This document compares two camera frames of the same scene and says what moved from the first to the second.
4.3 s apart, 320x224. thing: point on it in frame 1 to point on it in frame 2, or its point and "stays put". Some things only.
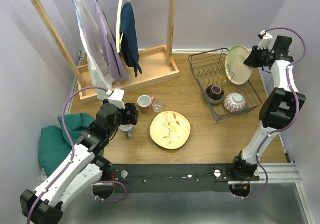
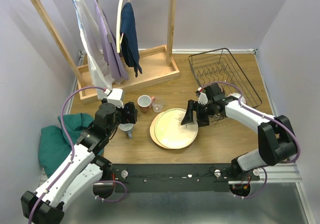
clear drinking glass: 157,104 stays put
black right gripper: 251,60 to 193,105
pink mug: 144,103 stays put
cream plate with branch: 238,72 to 169,132
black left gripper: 132,113 stays put
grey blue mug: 128,128 stays put
